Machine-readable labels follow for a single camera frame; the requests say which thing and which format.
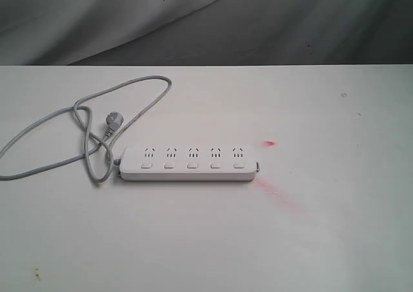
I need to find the white five-outlet power strip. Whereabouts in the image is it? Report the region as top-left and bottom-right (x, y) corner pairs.
(118, 143), (260, 182)

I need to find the grey power cord with plug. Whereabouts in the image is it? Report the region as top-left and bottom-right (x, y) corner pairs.
(0, 75), (172, 188)

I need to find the grey backdrop cloth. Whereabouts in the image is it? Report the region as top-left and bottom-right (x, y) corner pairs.
(1, 0), (412, 66)

